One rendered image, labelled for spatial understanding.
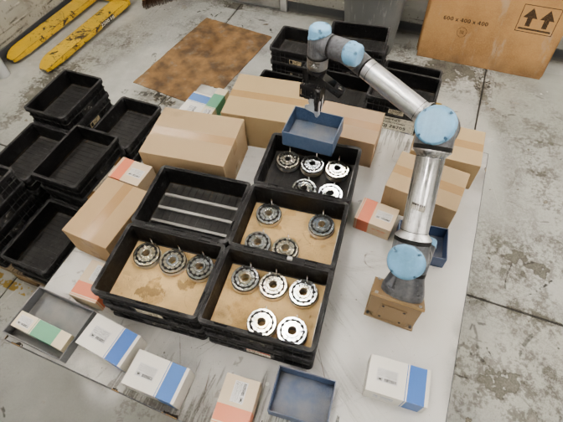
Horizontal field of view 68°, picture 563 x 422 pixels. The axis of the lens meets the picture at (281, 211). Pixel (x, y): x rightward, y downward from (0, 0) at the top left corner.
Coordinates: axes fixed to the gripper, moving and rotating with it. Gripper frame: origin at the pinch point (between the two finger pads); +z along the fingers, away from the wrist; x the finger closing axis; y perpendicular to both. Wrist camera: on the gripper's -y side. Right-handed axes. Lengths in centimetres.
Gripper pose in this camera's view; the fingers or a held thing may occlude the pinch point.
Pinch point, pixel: (318, 114)
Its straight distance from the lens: 168.7
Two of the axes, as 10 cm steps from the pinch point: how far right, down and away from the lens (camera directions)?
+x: -3.9, 7.2, -5.8
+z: 0.0, 6.3, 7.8
